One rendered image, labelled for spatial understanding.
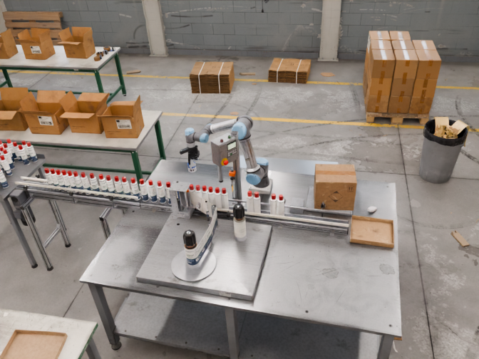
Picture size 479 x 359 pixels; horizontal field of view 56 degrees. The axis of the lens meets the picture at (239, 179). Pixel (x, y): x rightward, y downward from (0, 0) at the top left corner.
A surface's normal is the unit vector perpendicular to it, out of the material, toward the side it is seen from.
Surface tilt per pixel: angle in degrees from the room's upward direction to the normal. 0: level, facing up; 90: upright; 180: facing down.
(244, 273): 0
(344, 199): 90
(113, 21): 90
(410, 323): 0
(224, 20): 90
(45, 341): 0
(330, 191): 90
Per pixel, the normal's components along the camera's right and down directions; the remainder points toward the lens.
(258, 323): -0.04, -0.81
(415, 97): -0.20, 0.55
